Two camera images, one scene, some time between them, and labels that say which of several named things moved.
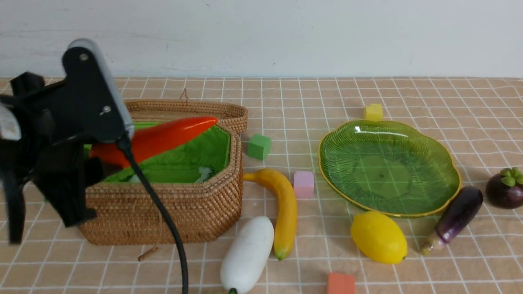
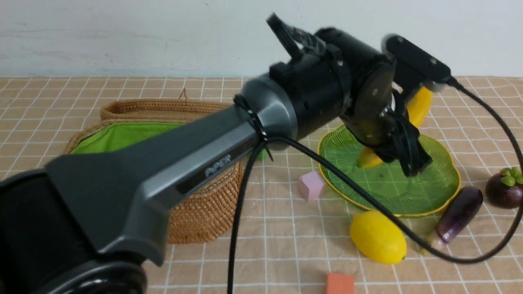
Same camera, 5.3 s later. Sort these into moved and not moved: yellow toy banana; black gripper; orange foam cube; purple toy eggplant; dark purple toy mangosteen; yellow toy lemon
Moved: black gripper; yellow toy banana
Not moved: yellow toy lemon; orange foam cube; dark purple toy mangosteen; purple toy eggplant
